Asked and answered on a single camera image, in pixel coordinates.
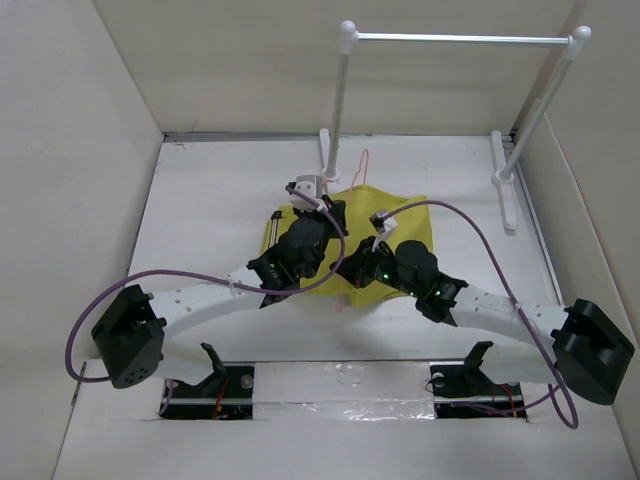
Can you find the white metal clothes rack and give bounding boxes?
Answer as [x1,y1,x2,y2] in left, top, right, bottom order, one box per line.
[319,21,592,235]

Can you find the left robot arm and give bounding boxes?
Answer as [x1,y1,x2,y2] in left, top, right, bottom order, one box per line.
[91,197,347,397]

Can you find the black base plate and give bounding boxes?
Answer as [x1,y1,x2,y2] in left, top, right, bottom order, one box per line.
[425,363,527,419]
[159,363,255,421]

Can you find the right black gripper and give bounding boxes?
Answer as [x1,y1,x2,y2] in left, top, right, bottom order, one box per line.
[329,236,421,299]

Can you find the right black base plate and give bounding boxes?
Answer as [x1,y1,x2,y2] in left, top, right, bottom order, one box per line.
[425,363,527,419]

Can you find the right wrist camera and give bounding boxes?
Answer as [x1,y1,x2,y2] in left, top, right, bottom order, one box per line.
[370,210,398,251]

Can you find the pink wire hanger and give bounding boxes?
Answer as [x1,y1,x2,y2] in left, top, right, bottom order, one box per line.
[331,149,369,313]

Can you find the silver tape strip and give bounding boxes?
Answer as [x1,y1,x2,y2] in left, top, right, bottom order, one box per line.
[252,361,436,422]

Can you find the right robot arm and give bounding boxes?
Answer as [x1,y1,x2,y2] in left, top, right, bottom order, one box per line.
[337,237,635,405]

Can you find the yellow-green trousers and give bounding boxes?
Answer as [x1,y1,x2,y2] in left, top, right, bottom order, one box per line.
[260,185,433,307]

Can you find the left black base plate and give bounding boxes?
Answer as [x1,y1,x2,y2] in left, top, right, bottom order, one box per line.
[159,363,255,421]

